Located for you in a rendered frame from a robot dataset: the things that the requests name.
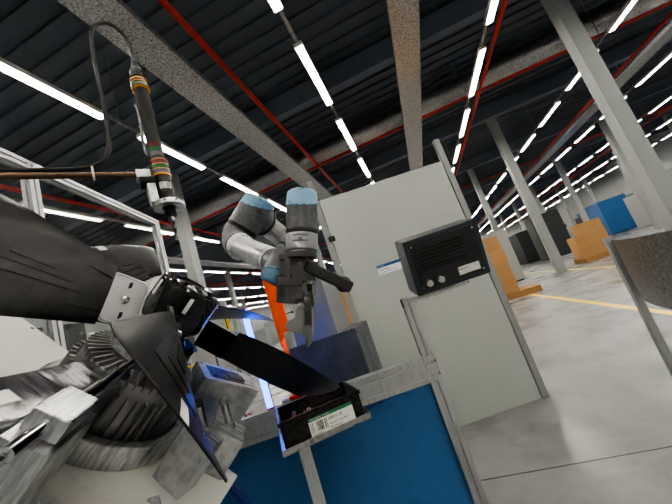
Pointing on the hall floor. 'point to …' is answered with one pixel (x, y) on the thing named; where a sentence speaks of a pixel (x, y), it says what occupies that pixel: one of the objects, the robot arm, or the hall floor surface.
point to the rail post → (459, 443)
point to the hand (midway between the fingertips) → (311, 341)
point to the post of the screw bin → (312, 476)
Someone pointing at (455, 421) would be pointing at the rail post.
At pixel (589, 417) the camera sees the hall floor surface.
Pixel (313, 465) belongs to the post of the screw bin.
